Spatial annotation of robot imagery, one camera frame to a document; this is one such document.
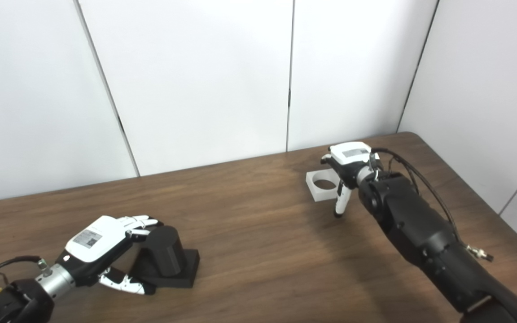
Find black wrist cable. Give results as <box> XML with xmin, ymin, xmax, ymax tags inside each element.
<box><xmin>0</xmin><ymin>256</ymin><xmax>53</xmax><ymax>306</ymax></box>
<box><xmin>371</xmin><ymin>148</ymin><xmax>493</xmax><ymax>262</ymax></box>

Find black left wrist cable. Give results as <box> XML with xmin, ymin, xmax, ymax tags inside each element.
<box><xmin>0</xmin><ymin>256</ymin><xmax>53</xmax><ymax>306</ymax></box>

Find black peg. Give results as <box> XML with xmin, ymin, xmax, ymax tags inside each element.
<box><xmin>131</xmin><ymin>225</ymin><xmax>201</xmax><ymax>288</ymax></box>

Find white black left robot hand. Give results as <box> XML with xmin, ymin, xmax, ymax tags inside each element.
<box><xmin>56</xmin><ymin>215</ymin><xmax>164</xmax><ymax>295</ymax></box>

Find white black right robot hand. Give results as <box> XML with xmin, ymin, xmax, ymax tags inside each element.
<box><xmin>320</xmin><ymin>142</ymin><xmax>380</xmax><ymax>218</ymax></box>

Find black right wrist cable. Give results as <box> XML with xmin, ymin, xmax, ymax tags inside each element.
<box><xmin>371</xmin><ymin>148</ymin><xmax>493</xmax><ymax>262</ymax></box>

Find white square piece with hole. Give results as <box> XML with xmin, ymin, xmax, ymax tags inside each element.
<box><xmin>306</xmin><ymin>170</ymin><xmax>341</xmax><ymax>202</ymax></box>

